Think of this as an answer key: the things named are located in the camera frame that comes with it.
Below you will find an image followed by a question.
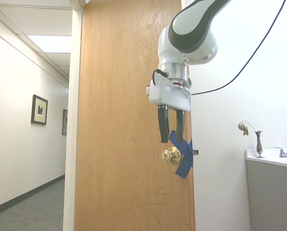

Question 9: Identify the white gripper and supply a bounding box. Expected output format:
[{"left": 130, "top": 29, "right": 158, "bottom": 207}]
[{"left": 146, "top": 69, "right": 192, "bottom": 144}]

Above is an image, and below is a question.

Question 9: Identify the brass door knob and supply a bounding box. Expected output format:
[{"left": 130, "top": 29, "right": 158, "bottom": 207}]
[{"left": 161, "top": 146, "right": 183, "bottom": 165}]

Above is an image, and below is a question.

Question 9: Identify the wooden door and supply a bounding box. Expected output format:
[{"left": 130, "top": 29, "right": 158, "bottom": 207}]
[{"left": 73, "top": 0, "right": 196, "bottom": 231}]

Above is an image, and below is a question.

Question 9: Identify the blue painter tape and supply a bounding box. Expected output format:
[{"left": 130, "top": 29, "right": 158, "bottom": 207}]
[{"left": 168, "top": 130, "right": 195, "bottom": 180}]

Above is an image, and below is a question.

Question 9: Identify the silver bud vase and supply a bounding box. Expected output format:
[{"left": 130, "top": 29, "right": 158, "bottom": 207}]
[{"left": 255, "top": 130, "right": 266, "bottom": 159}]

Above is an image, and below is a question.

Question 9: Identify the small dark framed picture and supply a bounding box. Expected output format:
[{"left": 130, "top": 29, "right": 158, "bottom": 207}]
[{"left": 62, "top": 109, "right": 68, "bottom": 136}]

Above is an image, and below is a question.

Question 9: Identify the chrome sink faucet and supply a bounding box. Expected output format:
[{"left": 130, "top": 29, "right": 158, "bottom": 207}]
[{"left": 274, "top": 146, "right": 287, "bottom": 158}]

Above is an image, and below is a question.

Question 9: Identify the grey vanity cabinet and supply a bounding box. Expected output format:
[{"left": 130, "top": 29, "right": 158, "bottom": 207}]
[{"left": 245, "top": 148, "right": 287, "bottom": 231}]

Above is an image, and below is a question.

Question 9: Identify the large black framed picture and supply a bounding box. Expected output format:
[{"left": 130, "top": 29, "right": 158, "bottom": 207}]
[{"left": 30, "top": 94, "right": 49, "bottom": 126}]

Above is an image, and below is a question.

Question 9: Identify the ceiling light panel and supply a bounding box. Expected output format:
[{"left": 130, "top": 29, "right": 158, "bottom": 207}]
[{"left": 27, "top": 35, "right": 72, "bottom": 52}]

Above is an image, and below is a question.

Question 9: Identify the dark cable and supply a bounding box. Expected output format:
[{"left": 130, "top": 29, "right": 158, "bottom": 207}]
[{"left": 190, "top": 0, "right": 287, "bottom": 96}]

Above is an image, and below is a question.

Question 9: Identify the white door frame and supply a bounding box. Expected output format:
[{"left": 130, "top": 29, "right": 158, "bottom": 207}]
[{"left": 62, "top": 0, "right": 89, "bottom": 231}]

